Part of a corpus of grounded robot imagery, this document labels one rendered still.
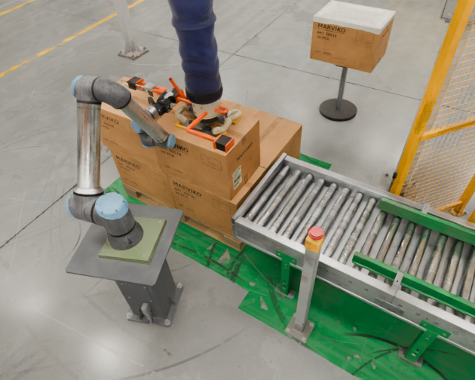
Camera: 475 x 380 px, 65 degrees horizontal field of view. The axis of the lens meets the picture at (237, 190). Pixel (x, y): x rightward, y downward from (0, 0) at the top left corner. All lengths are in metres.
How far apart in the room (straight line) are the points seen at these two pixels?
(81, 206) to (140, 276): 0.47
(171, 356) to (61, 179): 2.05
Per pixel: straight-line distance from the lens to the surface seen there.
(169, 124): 2.51
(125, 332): 2.74
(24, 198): 3.87
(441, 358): 2.76
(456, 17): 2.04
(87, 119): 1.98
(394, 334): 2.73
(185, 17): 2.03
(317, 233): 1.71
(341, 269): 2.16
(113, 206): 1.93
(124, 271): 2.04
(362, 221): 2.44
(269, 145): 2.89
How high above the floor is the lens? 2.40
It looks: 47 degrees down
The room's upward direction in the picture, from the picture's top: 4 degrees counter-clockwise
